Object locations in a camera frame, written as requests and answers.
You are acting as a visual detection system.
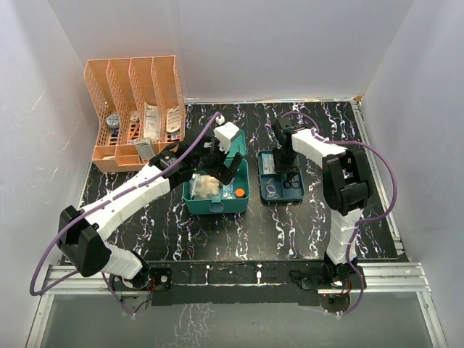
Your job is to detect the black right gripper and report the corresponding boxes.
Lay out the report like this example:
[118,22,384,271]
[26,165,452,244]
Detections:
[273,146,301,179]

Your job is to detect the teal white packet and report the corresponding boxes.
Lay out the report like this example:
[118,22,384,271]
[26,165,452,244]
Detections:
[261,153,276,175]

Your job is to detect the black scissors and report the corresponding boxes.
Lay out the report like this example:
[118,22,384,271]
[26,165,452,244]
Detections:
[283,171,302,189]

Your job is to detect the dark teal divider tray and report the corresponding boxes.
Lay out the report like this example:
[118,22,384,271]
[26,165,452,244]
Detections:
[257,150,305,203]

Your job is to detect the beige gauze packet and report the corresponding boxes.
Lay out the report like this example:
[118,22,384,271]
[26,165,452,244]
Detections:
[191,175,222,199]

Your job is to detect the clear small packet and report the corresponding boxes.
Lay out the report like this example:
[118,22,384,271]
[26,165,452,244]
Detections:
[265,178,279,199]

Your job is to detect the teal medicine kit box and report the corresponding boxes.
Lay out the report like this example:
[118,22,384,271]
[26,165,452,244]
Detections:
[182,130,250,215]

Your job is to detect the blue cotton swab bag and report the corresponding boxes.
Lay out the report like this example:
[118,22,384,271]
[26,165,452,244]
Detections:
[220,181,235,199]

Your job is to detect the brown bottle orange cap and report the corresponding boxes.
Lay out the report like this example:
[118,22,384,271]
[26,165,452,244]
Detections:
[235,188,245,198]

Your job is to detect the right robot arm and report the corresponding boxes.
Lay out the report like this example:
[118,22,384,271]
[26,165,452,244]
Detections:
[272,119,373,288]

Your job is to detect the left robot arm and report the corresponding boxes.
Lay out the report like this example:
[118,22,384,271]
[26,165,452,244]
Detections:
[57,138,244,289]

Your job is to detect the white stapler box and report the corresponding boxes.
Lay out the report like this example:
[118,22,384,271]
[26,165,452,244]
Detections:
[135,137,155,162]

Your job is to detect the white paper packet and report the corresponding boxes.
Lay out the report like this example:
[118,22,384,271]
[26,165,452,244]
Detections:
[143,104,160,143]

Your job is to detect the peach plastic file organizer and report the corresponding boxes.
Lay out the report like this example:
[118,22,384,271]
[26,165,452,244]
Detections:
[84,55,186,173]

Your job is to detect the round blue white tin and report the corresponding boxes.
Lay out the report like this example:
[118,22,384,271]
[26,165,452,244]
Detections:
[105,113,120,131]

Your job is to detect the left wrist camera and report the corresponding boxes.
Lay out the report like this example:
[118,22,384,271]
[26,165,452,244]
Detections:
[213,114,240,153]

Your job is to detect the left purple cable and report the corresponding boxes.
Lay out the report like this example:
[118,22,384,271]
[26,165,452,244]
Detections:
[28,111,223,316]

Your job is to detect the purple cable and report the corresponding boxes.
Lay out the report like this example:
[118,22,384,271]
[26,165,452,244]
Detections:
[279,111,398,316]
[28,111,223,316]

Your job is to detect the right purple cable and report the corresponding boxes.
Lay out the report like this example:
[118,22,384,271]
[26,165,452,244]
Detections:
[279,111,398,316]

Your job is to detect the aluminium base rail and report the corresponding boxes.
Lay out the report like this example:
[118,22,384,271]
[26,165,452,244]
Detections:
[27,262,448,347]

